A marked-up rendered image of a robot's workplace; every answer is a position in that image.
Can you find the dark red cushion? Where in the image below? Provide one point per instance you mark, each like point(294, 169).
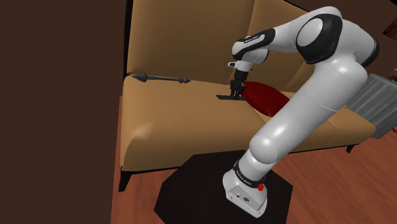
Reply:
point(263, 99)

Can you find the tan sofa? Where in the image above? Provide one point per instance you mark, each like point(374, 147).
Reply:
point(180, 124)

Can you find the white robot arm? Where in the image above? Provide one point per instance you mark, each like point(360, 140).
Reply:
point(310, 105)

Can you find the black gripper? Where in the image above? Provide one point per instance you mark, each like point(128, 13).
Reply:
point(240, 75)

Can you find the black robot stand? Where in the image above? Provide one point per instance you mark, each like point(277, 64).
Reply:
point(192, 192)

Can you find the grey ribbed radiator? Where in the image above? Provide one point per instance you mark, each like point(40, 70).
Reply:
point(372, 102)

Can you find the black flat tablet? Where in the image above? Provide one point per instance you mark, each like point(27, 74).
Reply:
point(228, 97)

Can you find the dark grey ornate rod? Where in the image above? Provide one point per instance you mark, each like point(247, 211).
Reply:
point(158, 78)

